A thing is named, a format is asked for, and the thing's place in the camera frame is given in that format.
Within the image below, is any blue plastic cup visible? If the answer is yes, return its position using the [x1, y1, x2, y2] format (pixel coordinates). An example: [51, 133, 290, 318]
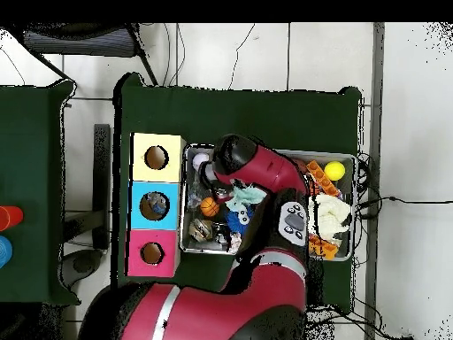
[0, 235, 14, 269]

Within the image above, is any crushed silver can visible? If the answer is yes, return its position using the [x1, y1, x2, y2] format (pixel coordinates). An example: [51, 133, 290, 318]
[188, 218, 214, 243]

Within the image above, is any blue spiky toy with eyes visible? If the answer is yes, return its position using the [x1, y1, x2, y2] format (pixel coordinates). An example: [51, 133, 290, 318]
[224, 206, 255, 236]

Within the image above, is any wooden box with three holes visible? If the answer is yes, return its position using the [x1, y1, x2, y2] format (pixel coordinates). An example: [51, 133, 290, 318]
[125, 132, 187, 279]

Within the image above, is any mint green waffle cloth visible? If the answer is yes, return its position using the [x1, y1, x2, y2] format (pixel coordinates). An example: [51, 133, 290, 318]
[225, 185, 267, 211]

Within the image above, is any black power cable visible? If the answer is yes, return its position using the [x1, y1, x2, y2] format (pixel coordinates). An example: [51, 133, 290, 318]
[357, 195, 453, 207]

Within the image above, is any dark green side table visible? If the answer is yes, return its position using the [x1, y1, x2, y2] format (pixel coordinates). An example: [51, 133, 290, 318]
[0, 80, 81, 306]

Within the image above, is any grey stand foot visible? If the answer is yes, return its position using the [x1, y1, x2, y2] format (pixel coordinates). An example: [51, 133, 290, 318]
[60, 248, 104, 289]

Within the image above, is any white toy baseball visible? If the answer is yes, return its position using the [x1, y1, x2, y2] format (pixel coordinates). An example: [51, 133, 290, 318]
[191, 152, 211, 170]

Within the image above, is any yellow ball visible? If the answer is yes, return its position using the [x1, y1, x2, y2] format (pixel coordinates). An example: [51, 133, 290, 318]
[324, 161, 346, 182]

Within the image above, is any red plastic cup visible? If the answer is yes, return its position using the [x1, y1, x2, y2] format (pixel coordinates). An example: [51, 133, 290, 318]
[0, 205, 25, 232]

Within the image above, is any dark chair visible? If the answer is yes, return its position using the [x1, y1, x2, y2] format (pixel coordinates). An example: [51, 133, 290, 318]
[13, 23, 159, 87]

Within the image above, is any orange toy tray block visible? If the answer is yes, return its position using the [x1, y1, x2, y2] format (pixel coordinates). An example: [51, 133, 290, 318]
[308, 235, 339, 261]

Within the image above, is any cream waffle cloth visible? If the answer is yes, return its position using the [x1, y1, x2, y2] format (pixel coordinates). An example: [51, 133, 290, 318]
[308, 193, 352, 242]

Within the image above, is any black camera stand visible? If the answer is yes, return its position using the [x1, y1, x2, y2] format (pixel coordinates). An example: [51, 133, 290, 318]
[62, 123, 112, 251]

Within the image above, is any small orange basketball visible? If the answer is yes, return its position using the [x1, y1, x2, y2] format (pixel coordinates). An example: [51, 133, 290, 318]
[200, 197, 220, 218]

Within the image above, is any shallow clear mesh bin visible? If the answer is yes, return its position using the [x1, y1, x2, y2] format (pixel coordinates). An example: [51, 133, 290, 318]
[179, 143, 357, 262]

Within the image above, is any long orange toy brick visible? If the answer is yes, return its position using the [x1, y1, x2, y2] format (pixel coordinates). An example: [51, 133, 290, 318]
[306, 159, 342, 198]

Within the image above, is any dark green tablecloth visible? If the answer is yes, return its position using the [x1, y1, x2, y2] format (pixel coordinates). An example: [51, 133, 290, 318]
[112, 72, 363, 308]

